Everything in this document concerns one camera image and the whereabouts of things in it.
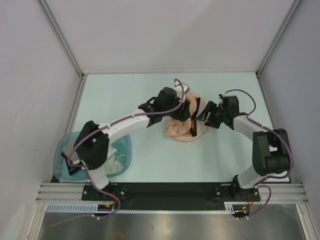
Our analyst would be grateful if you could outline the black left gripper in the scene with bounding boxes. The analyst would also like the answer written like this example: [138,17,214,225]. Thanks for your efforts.
[162,95,191,123]

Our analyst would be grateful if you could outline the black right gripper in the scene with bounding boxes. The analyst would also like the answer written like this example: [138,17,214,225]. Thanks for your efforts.
[196,100,228,129]

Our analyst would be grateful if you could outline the pink mesh laundry bag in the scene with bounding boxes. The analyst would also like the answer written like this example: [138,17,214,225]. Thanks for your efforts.
[165,91,209,143]

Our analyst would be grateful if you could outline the orange bra black straps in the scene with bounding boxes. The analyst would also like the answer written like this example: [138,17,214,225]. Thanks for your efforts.
[189,97,202,138]

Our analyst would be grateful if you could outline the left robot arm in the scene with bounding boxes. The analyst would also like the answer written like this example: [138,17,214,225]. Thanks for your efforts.
[70,83,191,200]

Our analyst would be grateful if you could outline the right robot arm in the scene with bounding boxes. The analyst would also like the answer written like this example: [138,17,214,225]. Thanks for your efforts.
[196,95,294,201]

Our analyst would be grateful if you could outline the white bra in basin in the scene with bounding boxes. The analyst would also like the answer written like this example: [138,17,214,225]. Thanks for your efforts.
[104,146,128,176]

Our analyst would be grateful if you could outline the grey bra in basin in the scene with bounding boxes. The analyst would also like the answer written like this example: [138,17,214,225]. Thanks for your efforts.
[59,143,86,176]

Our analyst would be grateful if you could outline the blue plastic basin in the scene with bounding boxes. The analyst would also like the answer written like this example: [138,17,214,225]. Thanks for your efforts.
[53,132,132,183]

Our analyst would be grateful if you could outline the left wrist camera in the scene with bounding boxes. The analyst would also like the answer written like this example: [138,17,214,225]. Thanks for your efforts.
[173,81,190,98]

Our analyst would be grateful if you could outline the white slotted cable duct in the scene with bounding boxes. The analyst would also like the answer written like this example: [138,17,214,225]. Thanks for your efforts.
[46,202,250,215]

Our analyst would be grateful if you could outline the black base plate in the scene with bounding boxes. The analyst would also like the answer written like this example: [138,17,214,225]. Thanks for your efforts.
[81,182,260,210]

